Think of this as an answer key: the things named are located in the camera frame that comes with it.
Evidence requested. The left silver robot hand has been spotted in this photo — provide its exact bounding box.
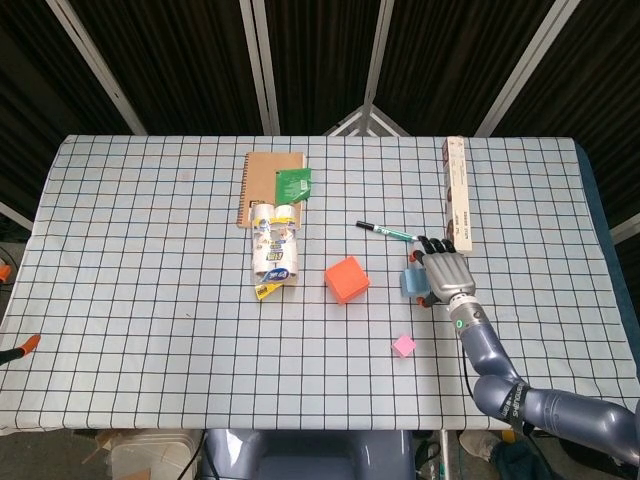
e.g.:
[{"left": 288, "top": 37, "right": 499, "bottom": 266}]
[{"left": 0, "top": 264, "right": 42, "bottom": 366}]

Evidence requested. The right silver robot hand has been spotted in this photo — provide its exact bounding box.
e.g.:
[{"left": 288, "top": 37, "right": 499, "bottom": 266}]
[{"left": 406, "top": 234, "right": 477, "bottom": 307}]

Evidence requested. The white screen frame post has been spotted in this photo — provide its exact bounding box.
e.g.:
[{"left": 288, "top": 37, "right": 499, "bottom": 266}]
[
  {"left": 360, "top": 0, "right": 396, "bottom": 109},
  {"left": 238, "top": 0, "right": 281, "bottom": 135},
  {"left": 474, "top": 0, "right": 581, "bottom": 137},
  {"left": 47, "top": 0, "right": 149, "bottom": 136}
]

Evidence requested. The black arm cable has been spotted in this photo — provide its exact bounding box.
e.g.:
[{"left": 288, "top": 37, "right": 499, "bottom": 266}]
[{"left": 458, "top": 343, "right": 482, "bottom": 399}]

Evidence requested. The brown spiral notebook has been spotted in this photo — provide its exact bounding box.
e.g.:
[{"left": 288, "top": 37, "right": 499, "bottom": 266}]
[{"left": 235, "top": 151, "right": 307, "bottom": 230}]

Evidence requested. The white triangular metal stand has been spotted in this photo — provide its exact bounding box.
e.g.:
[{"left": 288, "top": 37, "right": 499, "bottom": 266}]
[{"left": 323, "top": 104, "right": 411, "bottom": 137}]

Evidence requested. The green marker pen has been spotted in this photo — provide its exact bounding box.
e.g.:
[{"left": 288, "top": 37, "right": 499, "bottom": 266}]
[{"left": 355, "top": 220, "right": 419, "bottom": 245}]

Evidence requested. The pink foam cube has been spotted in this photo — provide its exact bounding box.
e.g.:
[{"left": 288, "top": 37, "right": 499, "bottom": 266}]
[{"left": 391, "top": 334, "right": 418, "bottom": 360}]

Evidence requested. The checkered tablecloth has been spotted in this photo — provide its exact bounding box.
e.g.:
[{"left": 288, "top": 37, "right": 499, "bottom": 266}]
[{"left": 0, "top": 134, "right": 632, "bottom": 432}]

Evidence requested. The orange foam cube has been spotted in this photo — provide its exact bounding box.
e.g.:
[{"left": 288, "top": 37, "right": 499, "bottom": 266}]
[{"left": 324, "top": 255, "right": 371, "bottom": 306}]

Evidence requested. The tissue roll pack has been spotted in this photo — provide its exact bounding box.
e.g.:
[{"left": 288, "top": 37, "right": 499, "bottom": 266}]
[{"left": 249, "top": 202, "right": 301, "bottom": 302}]

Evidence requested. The white plastic bin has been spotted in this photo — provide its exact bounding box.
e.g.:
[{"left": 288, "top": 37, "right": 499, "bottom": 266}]
[{"left": 110, "top": 429, "right": 201, "bottom": 480}]

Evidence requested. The blue foam cube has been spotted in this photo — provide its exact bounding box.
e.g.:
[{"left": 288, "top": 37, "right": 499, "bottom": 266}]
[{"left": 399, "top": 268, "right": 431, "bottom": 299}]

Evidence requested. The blue-grey robot torso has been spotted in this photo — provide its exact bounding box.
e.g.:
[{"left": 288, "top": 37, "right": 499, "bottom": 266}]
[{"left": 199, "top": 428, "right": 416, "bottom": 480}]

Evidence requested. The long cardboard wrap box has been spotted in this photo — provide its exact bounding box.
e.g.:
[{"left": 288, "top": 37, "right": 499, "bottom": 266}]
[{"left": 441, "top": 136, "right": 474, "bottom": 259}]

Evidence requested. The green foil sachet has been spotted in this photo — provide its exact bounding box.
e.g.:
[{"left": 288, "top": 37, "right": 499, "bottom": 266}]
[{"left": 274, "top": 167, "right": 313, "bottom": 206}]

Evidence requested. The black printed arm strap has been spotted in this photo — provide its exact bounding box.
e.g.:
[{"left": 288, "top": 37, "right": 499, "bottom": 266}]
[{"left": 494, "top": 382, "right": 535, "bottom": 437}]

